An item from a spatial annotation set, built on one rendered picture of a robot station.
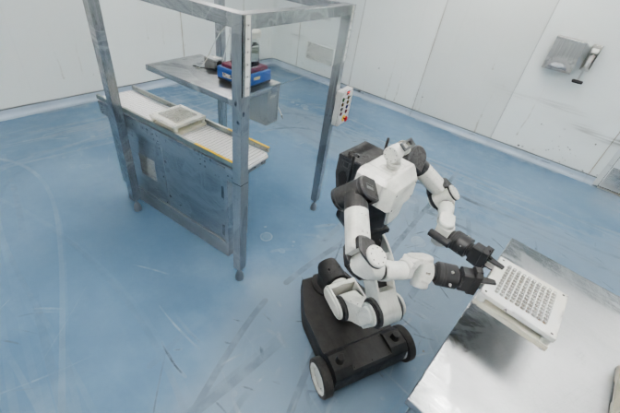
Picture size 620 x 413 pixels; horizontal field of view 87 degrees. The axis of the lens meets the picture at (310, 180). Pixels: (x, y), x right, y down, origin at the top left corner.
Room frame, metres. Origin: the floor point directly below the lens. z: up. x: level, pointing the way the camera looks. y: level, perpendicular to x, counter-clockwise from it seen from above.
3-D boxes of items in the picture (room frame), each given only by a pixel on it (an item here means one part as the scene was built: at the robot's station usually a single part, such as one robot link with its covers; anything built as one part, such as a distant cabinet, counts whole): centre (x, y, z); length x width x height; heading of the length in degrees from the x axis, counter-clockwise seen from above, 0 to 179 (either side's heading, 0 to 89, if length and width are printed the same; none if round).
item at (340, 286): (1.20, -0.32, 0.28); 0.21 x 0.20 x 0.13; 29
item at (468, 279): (0.83, -0.60, 1.00); 0.12 x 0.10 x 0.13; 84
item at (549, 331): (0.80, -0.82, 1.00); 0.25 x 0.24 x 0.02; 142
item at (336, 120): (2.32, -0.15, 1.00); 0.17 x 0.06 x 0.26; 153
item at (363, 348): (1.17, -0.33, 0.19); 0.64 x 0.52 x 0.33; 29
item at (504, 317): (0.80, -0.82, 0.95); 0.24 x 0.24 x 0.02; 52
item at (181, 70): (1.74, 0.61, 1.28); 0.62 x 0.38 x 0.04; 63
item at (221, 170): (1.92, 0.94, 0.80); 1.30 x 0.29 x 0.10; 63
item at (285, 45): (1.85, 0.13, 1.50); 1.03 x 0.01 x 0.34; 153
